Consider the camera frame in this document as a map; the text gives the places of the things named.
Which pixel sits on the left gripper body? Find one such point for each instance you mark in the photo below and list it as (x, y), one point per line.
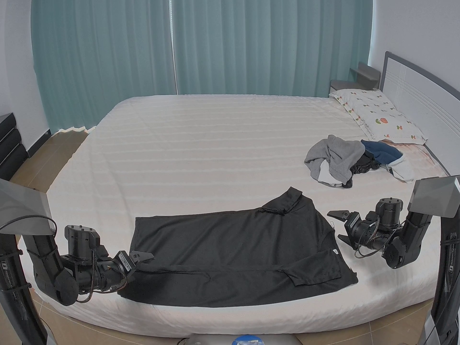
(122, 266)

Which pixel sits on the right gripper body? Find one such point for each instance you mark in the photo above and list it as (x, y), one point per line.
(361, 232)

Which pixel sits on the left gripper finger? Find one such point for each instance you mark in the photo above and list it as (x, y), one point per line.
(142, 256)

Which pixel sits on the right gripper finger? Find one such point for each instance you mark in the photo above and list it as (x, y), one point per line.
(348, 241)
(341, 215)

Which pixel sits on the black shirt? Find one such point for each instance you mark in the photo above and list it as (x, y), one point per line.
(233, 250)

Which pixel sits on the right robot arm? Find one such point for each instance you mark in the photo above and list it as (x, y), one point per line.
(413, 228)

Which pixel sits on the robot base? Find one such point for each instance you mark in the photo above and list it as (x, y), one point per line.
(208, 340)

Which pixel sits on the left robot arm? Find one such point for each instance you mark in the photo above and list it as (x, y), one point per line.
(46, 261)

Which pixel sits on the pile of clothes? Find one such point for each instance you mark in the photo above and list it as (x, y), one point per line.
(337, 153)

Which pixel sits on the white printed pillow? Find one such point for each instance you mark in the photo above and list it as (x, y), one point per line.
(381, 113)

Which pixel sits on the bed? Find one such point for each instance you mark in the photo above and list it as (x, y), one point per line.
(201, 149)

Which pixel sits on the grey bedside table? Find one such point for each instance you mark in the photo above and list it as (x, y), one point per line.
(359, 74)

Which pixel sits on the black chest of drawers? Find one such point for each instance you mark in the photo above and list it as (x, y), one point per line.
(9, 146)

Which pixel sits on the blue-green curtain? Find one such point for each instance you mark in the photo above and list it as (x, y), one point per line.
(269, 31)
(104, 49)

